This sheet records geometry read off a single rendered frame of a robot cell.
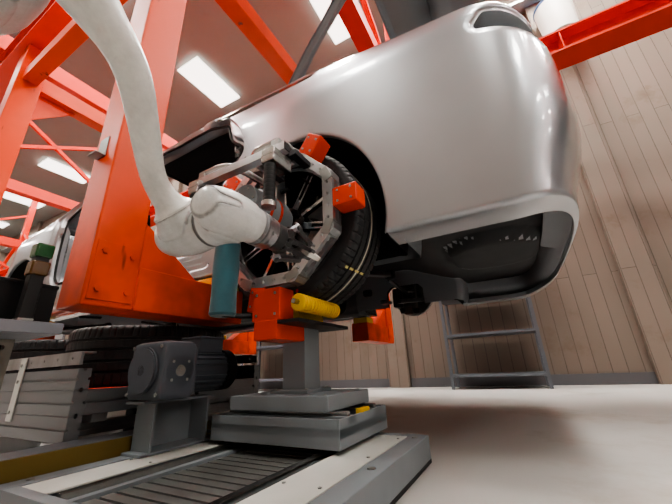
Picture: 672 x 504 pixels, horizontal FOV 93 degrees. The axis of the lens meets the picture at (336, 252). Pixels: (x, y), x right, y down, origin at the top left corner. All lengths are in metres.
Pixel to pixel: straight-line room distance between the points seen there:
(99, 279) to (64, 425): 0.45
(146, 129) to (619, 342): 4.82
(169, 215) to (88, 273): 0.53
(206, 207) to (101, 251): 0.67
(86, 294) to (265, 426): 0.69
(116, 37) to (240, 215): 0.36
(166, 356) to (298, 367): 0.43
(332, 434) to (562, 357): 4.07
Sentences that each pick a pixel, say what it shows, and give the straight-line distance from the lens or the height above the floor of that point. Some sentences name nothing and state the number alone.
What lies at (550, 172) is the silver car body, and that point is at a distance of 1.18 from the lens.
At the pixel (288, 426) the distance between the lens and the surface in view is 1.09.
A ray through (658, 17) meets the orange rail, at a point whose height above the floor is 2.98.
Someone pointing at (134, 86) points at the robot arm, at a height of 0.80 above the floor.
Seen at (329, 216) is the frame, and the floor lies 0.78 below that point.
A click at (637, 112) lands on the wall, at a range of 6.00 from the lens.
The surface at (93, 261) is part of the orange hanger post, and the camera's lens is 1.30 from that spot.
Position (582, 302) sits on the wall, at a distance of 4.92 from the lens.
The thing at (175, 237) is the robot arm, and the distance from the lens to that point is 0.82.
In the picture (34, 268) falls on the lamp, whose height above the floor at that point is 0.58.
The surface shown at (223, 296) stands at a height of 0.54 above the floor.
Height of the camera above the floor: 0.30
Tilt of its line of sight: 20 degrees up
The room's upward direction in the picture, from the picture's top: 3 degrees counter-clockwise
